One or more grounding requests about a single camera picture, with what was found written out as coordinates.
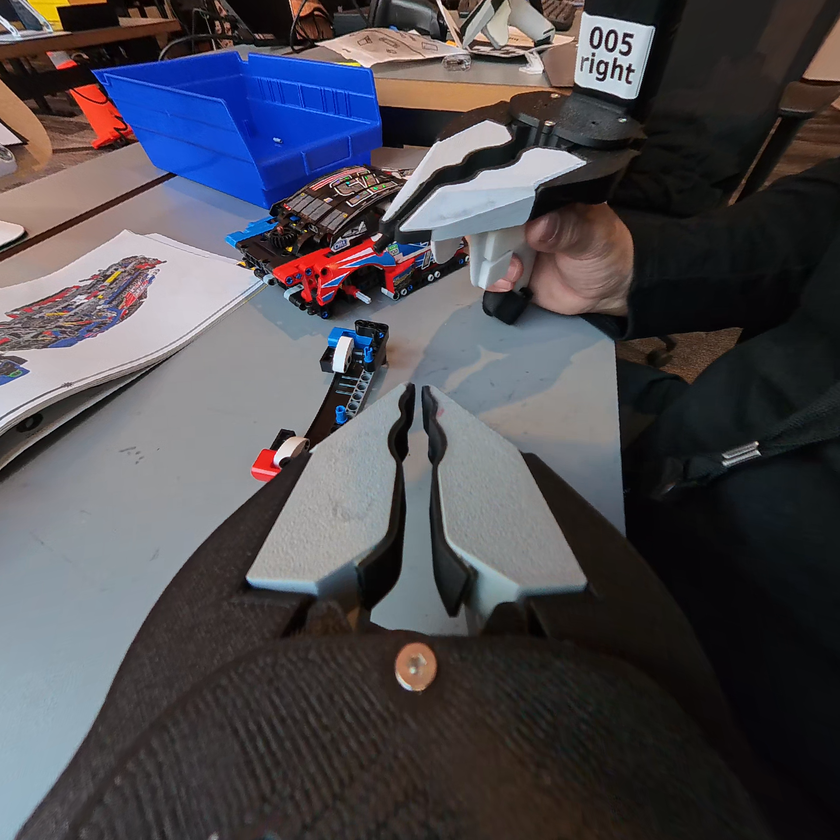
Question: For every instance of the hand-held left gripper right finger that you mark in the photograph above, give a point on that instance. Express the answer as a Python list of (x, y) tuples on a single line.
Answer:
[(512, 519)]

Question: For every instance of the person's black clothing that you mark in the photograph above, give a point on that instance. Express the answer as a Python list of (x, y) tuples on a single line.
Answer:
[(761, 551)]

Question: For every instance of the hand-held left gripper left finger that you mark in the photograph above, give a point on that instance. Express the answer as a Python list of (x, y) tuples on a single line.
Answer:
[(328, 519)]

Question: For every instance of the orange cone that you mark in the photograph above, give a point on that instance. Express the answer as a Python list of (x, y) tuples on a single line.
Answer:
[(99, 112)]

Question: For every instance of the white paper sheet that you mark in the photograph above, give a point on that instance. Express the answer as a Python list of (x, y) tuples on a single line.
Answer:
[(387, 47)]

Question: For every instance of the blue storage bin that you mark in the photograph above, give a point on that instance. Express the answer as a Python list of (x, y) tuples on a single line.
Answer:
[(250, 118)]

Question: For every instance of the open instruction booklet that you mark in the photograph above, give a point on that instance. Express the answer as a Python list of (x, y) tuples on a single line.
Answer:
[(92, 328)]

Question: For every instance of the red black toy race car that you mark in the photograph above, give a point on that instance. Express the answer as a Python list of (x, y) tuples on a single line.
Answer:
[(335, 230)]

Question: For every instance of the grey desk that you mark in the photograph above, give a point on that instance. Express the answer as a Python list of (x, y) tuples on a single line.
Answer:
[(105, 551)]

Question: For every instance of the person's right hand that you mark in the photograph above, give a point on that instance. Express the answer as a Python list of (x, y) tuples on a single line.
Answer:
[(584, 263)]

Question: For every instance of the small toy brick assembly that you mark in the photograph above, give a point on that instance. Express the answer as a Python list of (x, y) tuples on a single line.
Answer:
[(352, 355)]

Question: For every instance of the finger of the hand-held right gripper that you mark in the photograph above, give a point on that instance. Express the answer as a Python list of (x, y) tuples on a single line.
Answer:
[(453, 155), (505, 190)]

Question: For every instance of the wooden workbench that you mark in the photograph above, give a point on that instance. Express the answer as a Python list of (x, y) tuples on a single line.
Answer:
[(446, 89)]

